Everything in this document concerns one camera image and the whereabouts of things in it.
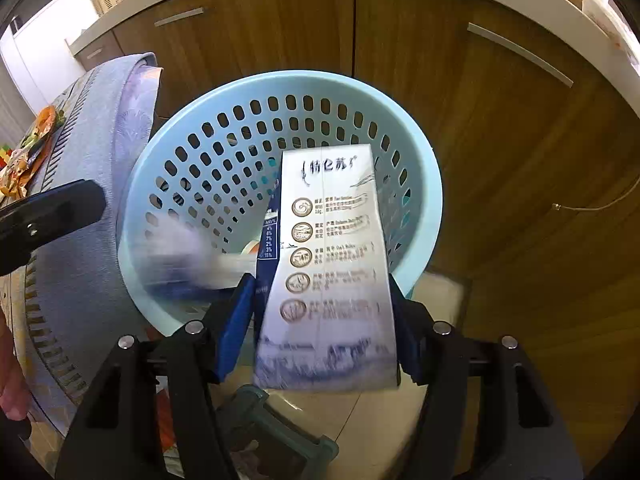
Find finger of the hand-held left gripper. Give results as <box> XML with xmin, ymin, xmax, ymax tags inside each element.
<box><xmin>0</xmin><ymin>179</ymin><xmax>107</xmax><ymax>277</ymax></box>

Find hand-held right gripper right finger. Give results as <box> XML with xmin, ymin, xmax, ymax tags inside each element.
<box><xmin>387</xmin><ymin>275</ymin><xmax>586</xmax><ymax>480</ymax></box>

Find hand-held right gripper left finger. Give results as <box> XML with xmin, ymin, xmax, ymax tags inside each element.
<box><xmin>55</xmin><ymin>272</ymin><xmax>258</xmax><ymax>480</ymax></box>

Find orange snack packet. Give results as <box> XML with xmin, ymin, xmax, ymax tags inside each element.
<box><xmin>0</xmin><ymin>147</ymin><xmax>37</xmax><ymax>197</ymax></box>
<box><xmin>21</xmin><ymin>105</ymin><xmax>67</xmax><ymax>161</ymax></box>

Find white blue milk carton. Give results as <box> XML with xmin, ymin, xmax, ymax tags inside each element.
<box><xmin>252</xmin><ymin>144</ymin><xmax>401</xmax><ymax>392</ymax></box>
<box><xmin>142</xmin><ymin>225</ymin><xmax>257</xmax><ymax>295</ymax></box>

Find light blue perforated plastic basket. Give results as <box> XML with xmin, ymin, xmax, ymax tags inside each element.
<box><xmin>116</xmin><ymin>70</ymin><xmax>444</xmax><ymax>341</ymax></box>

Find person's left hand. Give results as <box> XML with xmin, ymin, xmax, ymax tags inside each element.
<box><xmin>0</xmin><ymin>317</ymin><xmax>32</xmax><ymax>422</ymax></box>

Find blue patterned blanket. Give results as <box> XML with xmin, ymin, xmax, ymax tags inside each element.
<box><xmin>0</xmin><ymin>52</ymin><xmax>166</xmax><ymax>436</ymax></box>

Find green plastic stool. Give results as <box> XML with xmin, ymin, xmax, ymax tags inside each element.
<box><xmin>217</xmin><ymin>385</ymin><xmax>341</xmax><ymax>480</ymax></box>

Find wooden kitchen cabinet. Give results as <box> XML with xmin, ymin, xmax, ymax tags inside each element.
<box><xmin>65</xmin><ymin>0</ymin><xmax>640</xmax><ymax>461</ymax></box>

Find thin beige cable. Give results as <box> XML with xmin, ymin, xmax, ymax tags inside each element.
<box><xmin>550</xmin><ymin>179</ymin><xmax>640</xmax><ymax>212</ymax></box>

